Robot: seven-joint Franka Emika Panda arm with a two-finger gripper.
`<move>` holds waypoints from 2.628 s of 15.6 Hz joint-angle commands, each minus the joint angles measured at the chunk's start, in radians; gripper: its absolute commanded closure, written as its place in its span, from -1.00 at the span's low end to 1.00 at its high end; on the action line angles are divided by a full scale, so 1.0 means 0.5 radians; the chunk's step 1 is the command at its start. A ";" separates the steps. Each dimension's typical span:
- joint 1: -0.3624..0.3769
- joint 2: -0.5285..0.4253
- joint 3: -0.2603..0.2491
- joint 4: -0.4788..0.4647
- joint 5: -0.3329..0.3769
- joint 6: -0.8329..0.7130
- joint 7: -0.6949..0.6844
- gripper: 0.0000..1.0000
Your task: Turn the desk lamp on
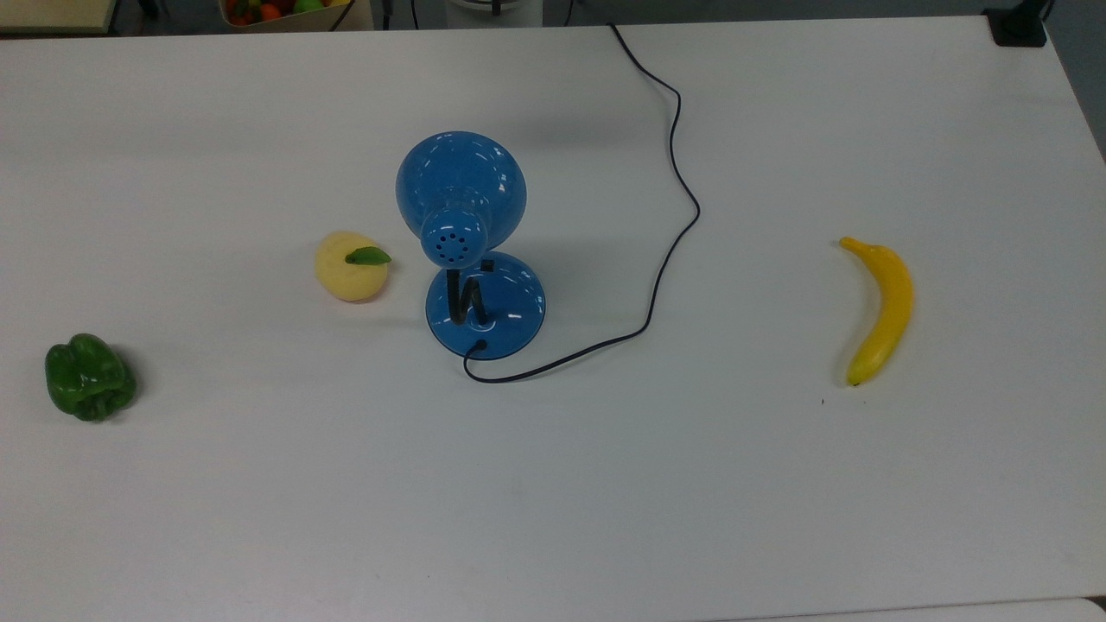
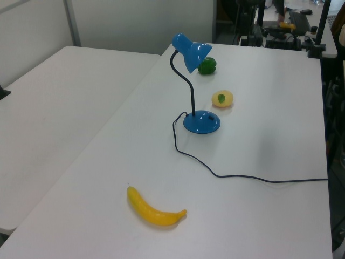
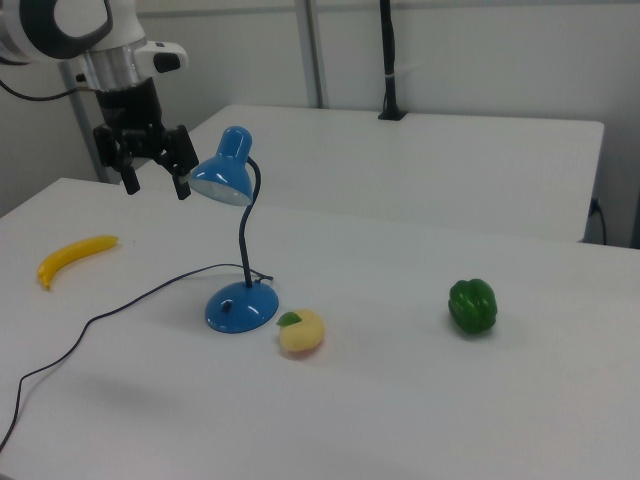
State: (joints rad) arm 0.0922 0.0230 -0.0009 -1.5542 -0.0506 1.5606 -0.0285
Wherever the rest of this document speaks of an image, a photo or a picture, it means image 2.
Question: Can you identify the blue desk lamp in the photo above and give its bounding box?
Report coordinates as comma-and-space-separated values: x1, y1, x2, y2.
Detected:
169, 32, 222, 135

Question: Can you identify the yellow peach with leaf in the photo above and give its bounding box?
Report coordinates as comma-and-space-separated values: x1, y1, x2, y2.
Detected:
211, 90, 234, 108

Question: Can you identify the green bell pepper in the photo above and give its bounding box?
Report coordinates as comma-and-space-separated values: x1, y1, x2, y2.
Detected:
198, 57, 218, 76

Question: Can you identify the yellow banana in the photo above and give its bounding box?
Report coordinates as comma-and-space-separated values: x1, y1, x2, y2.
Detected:
126, 186, 188, 227

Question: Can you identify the black tripod equipment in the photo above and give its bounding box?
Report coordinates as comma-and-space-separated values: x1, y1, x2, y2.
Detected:
236, 0, 264, 47

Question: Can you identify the black device cluster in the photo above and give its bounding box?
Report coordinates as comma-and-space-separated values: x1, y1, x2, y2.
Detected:
265, 25, 303, 51

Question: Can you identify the dark equipment rack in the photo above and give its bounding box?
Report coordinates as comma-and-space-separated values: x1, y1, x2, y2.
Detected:
321, 58, 345, 251

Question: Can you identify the black keyboard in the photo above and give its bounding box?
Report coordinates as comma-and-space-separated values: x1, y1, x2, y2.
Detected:
289, 12, 311, 32

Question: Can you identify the black lamp power cable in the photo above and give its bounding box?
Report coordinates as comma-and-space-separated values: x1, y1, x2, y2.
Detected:
172, 111, 329, 184

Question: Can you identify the grey partition post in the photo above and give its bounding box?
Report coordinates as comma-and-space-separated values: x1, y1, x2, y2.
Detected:
64, 0, 82, 47

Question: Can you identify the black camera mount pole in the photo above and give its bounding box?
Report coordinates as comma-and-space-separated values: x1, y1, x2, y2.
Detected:
308, 0, 333, 59

